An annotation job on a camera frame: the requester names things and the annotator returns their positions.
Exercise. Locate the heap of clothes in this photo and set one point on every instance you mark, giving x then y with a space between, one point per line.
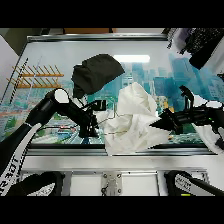
203 41

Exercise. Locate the black garment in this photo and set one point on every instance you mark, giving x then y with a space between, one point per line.
96 71

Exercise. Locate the white shirt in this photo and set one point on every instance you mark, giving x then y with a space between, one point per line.
133 126

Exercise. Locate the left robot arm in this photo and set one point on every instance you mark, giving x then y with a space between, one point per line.
43 110

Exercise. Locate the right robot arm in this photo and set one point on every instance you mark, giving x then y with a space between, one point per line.
215 115

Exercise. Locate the white garment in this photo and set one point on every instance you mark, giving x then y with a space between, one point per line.
206 136

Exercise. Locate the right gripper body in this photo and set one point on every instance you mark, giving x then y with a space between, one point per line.
185 119

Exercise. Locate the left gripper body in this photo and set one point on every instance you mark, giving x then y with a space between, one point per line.
88 125

